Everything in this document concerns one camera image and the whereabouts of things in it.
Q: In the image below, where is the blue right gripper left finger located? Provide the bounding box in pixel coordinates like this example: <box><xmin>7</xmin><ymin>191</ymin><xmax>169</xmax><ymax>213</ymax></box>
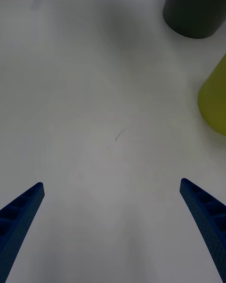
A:
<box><xmin>0</xmin><ymin>182</ymin><xmax>45</xmax><ymax>283</ymax></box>

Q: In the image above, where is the grey plastic waste bin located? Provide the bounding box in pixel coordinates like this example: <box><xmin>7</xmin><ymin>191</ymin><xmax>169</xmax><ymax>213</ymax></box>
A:
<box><xmin>162</xmin><ymin>0</ymin><xmax>226</xmax><ymax>40</ymax></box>

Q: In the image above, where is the yellow-green plastic waste bin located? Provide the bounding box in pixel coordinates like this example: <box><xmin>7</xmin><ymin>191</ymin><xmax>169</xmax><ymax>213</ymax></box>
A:
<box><xmin>197</xmin><ymin>53</ymin><xmax>226</xmax><ymax>136</ymax></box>

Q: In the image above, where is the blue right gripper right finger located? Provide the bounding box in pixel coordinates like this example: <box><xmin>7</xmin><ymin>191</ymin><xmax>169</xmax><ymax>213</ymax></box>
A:
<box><xmin>179</xmin><ymin>178</ymin><xmax>226</xmax><ymax>283</ymax></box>

